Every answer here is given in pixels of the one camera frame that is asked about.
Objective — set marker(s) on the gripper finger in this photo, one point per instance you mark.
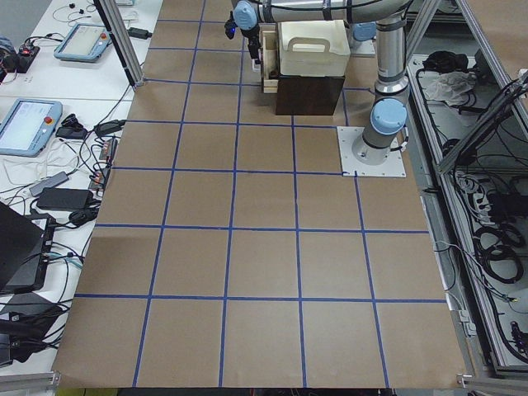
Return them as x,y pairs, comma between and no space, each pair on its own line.
256,65

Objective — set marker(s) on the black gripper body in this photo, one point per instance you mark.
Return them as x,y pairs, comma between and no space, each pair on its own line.
251,35

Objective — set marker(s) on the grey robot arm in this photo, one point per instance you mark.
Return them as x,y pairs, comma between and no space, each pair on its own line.
388,115

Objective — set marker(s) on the white plastic tray box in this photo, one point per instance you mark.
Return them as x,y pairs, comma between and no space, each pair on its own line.
313,48

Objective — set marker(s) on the black power adapter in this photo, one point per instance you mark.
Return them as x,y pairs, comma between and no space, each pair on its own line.
139,33

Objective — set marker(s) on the far teach pendant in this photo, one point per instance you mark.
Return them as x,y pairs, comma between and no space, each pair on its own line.
85,43

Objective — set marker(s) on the teach pendant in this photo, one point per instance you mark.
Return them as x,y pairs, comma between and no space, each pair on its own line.
85,43
28,126

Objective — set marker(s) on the white crumpled cloth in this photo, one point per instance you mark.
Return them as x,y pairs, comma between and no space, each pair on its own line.
451,88

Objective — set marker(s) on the black power brick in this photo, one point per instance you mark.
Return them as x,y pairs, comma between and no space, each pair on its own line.
63,199

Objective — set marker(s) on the near teach pendant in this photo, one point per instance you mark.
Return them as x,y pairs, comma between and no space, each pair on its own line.
28,126

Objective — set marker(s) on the black laptop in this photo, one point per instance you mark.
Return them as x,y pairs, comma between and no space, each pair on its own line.
25,246

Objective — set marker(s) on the aluminium frame post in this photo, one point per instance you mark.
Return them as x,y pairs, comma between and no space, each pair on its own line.
112,20

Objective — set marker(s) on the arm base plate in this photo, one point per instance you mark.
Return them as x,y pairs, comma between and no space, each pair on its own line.
360,160

